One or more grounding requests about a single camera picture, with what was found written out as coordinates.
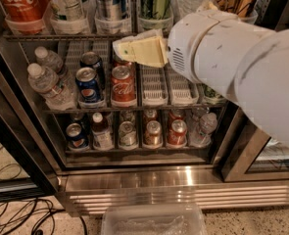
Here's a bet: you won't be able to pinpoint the rear dark Pepsi can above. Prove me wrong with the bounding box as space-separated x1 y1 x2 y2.
79 51 106 89

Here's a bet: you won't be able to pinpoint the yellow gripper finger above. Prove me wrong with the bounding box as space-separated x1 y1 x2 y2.
113 29 169 68
197 0 217 12

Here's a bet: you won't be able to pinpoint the front green can middle shelf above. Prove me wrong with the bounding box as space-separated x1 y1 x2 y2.
203 85 223 100

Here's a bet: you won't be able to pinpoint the black floor cables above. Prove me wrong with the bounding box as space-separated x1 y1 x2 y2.
0 145 88 235

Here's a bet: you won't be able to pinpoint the rear water bottle middle shelf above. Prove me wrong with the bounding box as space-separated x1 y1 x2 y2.
34 46 68 78

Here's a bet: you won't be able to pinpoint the clear plastic bin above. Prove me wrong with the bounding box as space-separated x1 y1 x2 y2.
101 204 208 235

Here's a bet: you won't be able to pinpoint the white empty shelf tray left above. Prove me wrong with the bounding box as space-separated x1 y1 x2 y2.
139 38 169 107

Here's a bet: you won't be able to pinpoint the silver green can top shelf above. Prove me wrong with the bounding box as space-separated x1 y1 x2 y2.
51 0 84 22

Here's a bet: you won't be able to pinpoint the blue Pepsi can bottom shelf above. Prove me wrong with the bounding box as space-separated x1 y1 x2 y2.
66 123 89 150

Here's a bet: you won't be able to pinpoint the red Coca-Cola can top shelf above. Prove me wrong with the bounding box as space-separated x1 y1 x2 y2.
0 0 45 34

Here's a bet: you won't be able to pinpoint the front water bottle middle shelf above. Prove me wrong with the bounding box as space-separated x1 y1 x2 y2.
27 63 76 111

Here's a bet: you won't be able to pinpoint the rear red Coke can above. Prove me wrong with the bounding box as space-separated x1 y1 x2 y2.
113 59 134 69

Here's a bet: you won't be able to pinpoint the white empty shelf tray right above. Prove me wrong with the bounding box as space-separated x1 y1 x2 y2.
165 65 199 106

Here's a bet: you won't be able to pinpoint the red Coke can bottom shelf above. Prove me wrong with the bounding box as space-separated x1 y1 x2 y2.
168 119 187 145

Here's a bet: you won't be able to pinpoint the brown bottle bottom shelf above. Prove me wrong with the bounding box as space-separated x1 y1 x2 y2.
91 113 114 151

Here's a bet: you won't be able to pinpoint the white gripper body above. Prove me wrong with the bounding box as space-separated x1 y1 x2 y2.
168 10 238 83

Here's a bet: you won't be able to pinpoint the silver blue can top shelf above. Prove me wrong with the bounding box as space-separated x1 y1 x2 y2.
95 0 127 21

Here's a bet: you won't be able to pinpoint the orange can bottom shelf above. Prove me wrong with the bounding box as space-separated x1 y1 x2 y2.
144 120 162 145

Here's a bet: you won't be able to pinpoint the white empty shelf tray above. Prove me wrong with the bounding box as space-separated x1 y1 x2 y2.
139 38 169 107
165 65 199 106

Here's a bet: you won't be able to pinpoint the stainless steel fridge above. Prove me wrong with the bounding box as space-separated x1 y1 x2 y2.
0 0 289 216

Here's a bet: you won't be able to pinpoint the silver green can bottom shelf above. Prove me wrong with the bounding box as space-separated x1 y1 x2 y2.
119 121 136 146

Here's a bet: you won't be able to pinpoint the silver green can shelf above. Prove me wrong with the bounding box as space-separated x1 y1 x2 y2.
119 121 136 146
51 0 84 22

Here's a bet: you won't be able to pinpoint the front blue Pepsi can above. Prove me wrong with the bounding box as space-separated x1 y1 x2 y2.
75 67 103 103

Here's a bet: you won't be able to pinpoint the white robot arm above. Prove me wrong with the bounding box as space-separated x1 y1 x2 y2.
113 10 289 147

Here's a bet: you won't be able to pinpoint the front red Coke can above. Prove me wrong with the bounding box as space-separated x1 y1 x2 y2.
111 66 135 102

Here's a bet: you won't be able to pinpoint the water bottle bottom shelf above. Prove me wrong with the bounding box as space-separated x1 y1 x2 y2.
190 113 217 148

